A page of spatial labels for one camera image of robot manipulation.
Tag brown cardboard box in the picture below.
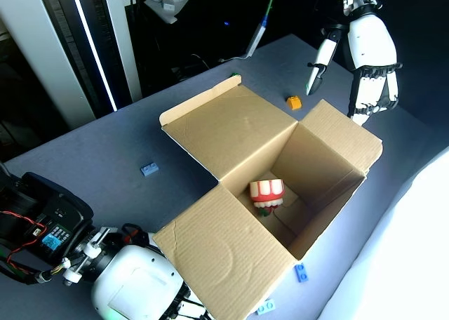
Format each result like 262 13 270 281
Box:
152 73 384 320

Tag light blue flat brick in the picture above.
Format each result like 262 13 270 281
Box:
255 298 277 316

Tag white plastic parts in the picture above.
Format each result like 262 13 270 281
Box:
143 0 199 25

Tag white light strip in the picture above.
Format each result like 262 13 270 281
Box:
69 0 119 112

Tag grey-blue flat brick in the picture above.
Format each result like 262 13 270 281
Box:
140 161 159 178

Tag white cable adapter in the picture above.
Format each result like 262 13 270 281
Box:
245 14 269 60

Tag white cabinet frame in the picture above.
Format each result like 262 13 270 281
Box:
0 0 143 131

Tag green cable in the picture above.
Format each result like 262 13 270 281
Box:
264 0 280 19

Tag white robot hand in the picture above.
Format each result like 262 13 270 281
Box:
90 222 213 320
304 13 403 127

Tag grey table cloth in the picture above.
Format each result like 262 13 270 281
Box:
0 34 449 320

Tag white sheet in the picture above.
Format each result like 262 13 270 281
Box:
315 151 449 320

